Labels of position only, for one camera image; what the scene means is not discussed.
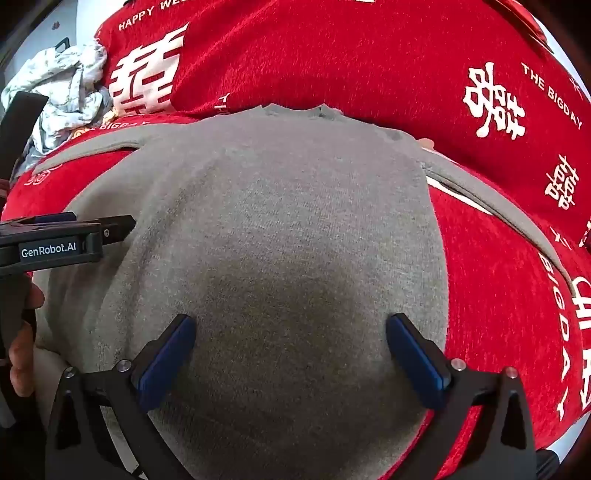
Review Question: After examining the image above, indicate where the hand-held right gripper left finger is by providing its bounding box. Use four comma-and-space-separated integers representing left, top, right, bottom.
45, 314, 197, 480

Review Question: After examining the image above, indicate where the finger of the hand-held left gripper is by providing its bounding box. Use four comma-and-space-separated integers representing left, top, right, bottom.
99, 215, 137, 245
0, 211, 77, 227

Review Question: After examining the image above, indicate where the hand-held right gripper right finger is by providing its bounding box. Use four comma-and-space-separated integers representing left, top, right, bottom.
387, 313, 539, 480

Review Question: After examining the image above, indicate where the grey knit sweater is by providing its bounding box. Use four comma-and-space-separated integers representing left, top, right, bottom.
32, 104, 578, 480

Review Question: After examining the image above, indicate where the person's left hand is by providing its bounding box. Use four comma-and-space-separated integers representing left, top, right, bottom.
7, 281, 45, 398

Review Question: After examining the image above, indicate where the white patterned crumpled cloth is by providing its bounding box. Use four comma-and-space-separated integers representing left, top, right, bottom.
0, 44, 112, 171

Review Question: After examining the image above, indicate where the red printed blanket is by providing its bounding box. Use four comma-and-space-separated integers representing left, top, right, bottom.
0, 0, 591, 480

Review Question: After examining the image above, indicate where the black strap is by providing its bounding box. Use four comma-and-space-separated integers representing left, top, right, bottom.
0, 91, 49, 182

